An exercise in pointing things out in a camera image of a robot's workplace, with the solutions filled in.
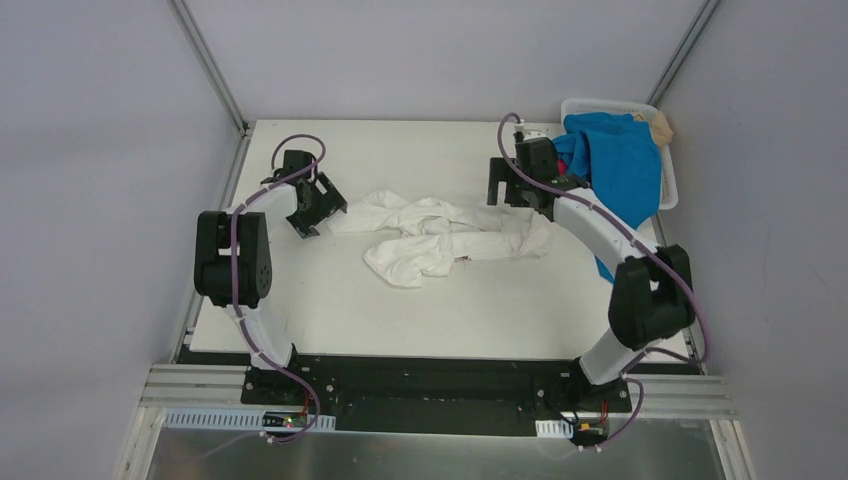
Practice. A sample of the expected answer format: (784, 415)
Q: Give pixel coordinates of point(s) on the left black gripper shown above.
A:
(317, 208)

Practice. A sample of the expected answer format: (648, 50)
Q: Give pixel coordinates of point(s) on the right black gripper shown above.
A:
(511, 187)

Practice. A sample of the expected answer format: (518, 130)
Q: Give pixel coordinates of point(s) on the white t shirt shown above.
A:
(434, 234)

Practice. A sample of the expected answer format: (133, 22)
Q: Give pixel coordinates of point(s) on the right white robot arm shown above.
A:
(651, 297)

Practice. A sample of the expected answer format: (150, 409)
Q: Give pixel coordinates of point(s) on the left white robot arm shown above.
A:
(233, 259)

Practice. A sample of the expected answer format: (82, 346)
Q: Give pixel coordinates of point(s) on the pink t shirt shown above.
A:
(564, 166)

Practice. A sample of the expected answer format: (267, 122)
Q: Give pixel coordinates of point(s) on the blue t shirt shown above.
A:
(617, 157)

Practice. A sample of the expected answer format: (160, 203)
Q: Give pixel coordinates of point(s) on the white plastic laundry basket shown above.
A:
(669, 194)

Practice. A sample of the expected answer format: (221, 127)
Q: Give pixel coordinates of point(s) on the beige t shirt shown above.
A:
(660, 129)

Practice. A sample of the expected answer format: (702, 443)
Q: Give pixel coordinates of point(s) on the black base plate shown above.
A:
(501, 398)

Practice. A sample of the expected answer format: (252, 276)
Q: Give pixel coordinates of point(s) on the left white cable duct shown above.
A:
(276, 421)

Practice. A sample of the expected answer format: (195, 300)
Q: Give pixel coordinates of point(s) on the white cable duct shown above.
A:
(555, 429)
(276, 421)

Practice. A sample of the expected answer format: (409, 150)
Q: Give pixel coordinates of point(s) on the right white cable duct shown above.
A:
(555, 429)

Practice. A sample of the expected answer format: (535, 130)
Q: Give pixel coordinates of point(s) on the aluminium frame rail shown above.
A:
(220, 386)

